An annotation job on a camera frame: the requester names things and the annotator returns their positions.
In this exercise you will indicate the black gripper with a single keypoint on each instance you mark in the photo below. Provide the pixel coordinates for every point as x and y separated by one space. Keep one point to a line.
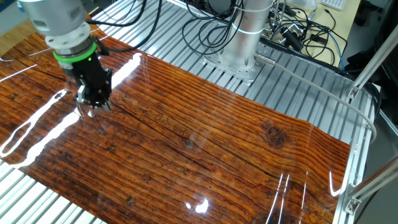
91 81

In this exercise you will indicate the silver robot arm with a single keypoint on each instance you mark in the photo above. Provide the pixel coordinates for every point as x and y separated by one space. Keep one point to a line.
56 15

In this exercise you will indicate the glossy wood-grain mat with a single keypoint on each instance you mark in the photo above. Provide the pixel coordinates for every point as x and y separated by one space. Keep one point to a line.
186 155

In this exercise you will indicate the black cylindrical device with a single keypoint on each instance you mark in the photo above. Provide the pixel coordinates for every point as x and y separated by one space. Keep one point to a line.
292 39

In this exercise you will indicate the white keyboard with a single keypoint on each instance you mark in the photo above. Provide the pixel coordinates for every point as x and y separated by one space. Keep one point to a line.
334 3

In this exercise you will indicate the black office chair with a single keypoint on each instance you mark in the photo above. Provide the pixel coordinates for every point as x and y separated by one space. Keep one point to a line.
387 62

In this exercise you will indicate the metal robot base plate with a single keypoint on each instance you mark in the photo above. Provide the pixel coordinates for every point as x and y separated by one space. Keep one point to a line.
245 73

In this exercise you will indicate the aluminium frame strut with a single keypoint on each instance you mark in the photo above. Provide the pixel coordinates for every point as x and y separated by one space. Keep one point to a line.
373 59
373 183

